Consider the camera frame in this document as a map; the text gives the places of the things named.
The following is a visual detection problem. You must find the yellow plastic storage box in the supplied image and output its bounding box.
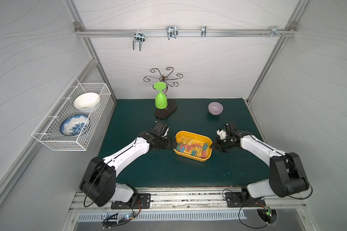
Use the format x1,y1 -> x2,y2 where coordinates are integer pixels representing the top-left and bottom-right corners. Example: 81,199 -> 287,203
174,131 -> 213,162

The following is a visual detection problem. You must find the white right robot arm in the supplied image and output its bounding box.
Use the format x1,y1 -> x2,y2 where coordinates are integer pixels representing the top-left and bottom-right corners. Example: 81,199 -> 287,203
211,130 -> 313,198

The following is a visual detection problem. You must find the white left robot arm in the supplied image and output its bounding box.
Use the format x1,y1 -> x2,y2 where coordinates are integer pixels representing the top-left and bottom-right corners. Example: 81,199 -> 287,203
79,131 -> 177,207

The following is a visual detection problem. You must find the dark metal cup stand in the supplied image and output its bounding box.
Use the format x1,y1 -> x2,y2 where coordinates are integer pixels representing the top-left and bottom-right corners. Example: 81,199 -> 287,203
143,67 -> 184,119

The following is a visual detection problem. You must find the lilac ceramic bowl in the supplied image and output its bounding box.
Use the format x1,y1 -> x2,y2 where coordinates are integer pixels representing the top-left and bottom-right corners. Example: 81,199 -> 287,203
208,102 -> 224,116

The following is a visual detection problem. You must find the green plastic goblet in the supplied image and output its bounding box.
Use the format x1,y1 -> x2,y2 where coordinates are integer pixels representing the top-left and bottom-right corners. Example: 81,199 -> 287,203
153,82 -> 168,109

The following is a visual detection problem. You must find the white ceramic bowl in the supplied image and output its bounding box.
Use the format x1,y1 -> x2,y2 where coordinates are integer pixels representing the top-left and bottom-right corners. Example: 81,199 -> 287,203
73,92 -> 100,113

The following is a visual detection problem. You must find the blue patterned ceramic plate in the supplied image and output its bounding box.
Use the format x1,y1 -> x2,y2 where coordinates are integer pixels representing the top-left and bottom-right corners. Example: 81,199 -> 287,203
60,114 -> 90,137

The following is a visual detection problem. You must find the metal double hook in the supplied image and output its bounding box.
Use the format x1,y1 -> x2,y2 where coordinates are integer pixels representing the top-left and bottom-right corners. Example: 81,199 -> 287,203
133,32 -> 145,51

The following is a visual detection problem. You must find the metal loop hook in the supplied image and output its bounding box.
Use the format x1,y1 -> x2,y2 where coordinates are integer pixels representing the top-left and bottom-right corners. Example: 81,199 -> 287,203
166,26 -> 178,40

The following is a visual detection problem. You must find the small metal hook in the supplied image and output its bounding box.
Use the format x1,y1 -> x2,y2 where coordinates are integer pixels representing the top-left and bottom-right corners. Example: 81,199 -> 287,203
201,26 -> 207,38

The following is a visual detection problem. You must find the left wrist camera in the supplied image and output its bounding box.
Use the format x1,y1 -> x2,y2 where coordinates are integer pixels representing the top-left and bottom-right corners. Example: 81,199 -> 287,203
152,121 -> 169,137

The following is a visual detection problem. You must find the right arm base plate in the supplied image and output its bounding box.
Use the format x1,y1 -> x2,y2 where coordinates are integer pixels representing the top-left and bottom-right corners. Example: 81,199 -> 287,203
223,190 -> 266,208

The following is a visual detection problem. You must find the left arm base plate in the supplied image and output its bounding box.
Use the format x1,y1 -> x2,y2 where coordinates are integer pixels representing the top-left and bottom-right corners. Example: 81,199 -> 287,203
111,193 -> 151,211

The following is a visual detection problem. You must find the white wire wall basket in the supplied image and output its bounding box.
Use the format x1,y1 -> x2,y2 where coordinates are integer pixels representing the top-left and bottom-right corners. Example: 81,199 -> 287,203
31,78 -> 111,151

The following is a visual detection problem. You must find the metal bracket hook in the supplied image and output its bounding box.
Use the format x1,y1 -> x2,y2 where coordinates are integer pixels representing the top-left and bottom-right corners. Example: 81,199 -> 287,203
260,26 -> 286,38

